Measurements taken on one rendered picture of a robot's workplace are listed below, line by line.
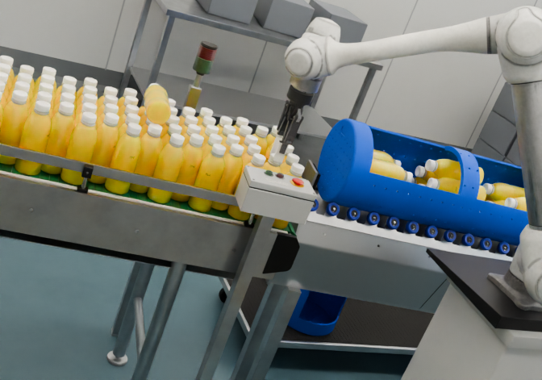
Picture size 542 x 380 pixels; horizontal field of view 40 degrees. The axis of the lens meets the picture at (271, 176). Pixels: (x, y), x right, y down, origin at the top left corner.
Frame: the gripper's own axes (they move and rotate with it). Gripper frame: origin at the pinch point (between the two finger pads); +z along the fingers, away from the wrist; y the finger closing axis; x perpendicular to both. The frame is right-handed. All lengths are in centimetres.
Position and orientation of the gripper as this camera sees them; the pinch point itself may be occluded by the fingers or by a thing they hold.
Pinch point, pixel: (279, 149)
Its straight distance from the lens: 225.9
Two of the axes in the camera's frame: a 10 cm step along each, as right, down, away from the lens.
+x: -9.2, -2.2, -3.2
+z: -3.3, 8.7, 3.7
